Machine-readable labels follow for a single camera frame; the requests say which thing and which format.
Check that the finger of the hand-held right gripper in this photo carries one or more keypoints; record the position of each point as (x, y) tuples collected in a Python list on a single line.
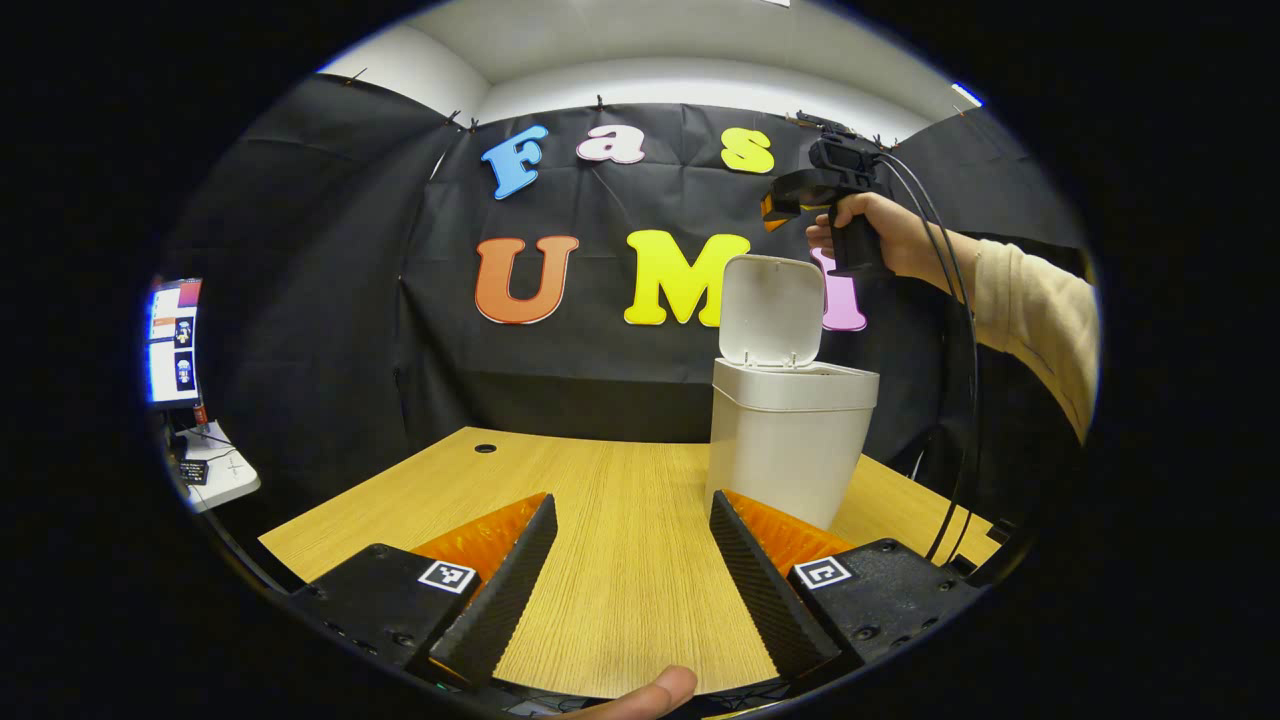
[(772, 215)]

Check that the black keyboard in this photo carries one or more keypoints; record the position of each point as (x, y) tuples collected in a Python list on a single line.
[(193, 472)]

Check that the white desktop garbage bin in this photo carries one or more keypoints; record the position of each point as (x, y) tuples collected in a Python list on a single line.
[(790, 450)]

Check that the computer monitor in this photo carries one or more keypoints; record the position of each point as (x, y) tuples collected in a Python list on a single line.
[(172, 345)]

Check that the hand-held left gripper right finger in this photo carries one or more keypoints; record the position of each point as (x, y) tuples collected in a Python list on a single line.
[(765, 600)]

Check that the black monitor stand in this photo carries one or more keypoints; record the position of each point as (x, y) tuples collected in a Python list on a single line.
[(178, 432)]

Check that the wooden desktop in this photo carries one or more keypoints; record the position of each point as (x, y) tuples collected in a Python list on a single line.
[(620, 500)]

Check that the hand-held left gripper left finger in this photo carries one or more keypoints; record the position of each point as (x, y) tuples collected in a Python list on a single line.
[(500, 590)]

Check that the white side table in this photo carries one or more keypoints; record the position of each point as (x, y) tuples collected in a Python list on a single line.
[(228, 480)]

